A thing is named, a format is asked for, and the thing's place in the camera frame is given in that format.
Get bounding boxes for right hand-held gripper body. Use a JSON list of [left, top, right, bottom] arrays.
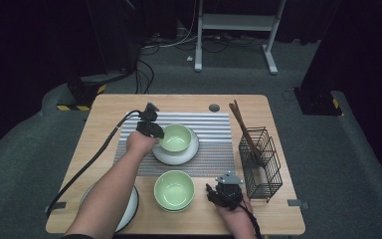
[[213, 172, 245, 211]]

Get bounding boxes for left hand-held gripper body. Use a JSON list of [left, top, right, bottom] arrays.
[[135, 102, 162, 134]]

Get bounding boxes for green bowl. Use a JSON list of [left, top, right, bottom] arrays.
[[158, 202, 193, 213], [153, 169, 196, 211], [158, 123, 193, 154]]

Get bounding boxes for white plate dark rim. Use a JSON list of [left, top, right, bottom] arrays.
[[79, 183, 140, 233], [151, 127, 201, 166]]

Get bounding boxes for black wire cutlery basket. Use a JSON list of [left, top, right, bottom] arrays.
[[238, 125, 284, 203]]

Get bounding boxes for brown wooden chopstick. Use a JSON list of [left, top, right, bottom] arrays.
[[233, 99, 267, 166], [228, 103, 266, 166]]

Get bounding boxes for person's left hand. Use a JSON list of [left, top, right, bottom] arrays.
[[125, 129, 160, 158]]

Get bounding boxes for person's right hand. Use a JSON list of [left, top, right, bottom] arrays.
[[216, 194, 257, 239]]

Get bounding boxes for grey striped placemat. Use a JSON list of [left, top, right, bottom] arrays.
[[112, 112, 237, 177]]

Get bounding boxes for grey tape strip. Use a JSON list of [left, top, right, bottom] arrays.
[[286, 198, 310, 211], [44, 201, 68, 213]]

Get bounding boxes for black stand base yellow stripes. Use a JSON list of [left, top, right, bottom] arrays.
[[56, 71, 107, 113], [292, 87, 343, 117]]

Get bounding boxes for black equipment column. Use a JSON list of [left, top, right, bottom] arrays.
[[86, 0, 142, 76]]

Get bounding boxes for dark curtain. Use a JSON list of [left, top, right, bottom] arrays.
[[0, 0, 91, 157], [306, 0, 382, 200]]

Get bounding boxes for right hand-held gripper black cable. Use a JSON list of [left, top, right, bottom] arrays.
[[223, 193, 264, 239]]

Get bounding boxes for hand-held gripper black cable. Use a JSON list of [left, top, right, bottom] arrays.
[[223, 193, 264, 239], [45, 109, 144, 217]]

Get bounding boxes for black looped floor cable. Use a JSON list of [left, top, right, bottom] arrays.
[[134, 59, 155, 95]]

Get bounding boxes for left hand-held gripper black cable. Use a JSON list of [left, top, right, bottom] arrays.
[[45, 109, 144, 217]]

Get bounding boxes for white floor cable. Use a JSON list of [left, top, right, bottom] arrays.
[[141, 0, 200, 51]]

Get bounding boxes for black floor cable bundle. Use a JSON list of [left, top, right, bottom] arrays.
[[201, 33, 267, 55]]

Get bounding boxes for white metal stand frame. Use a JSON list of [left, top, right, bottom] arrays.
[[194, 0, 287, 76]]

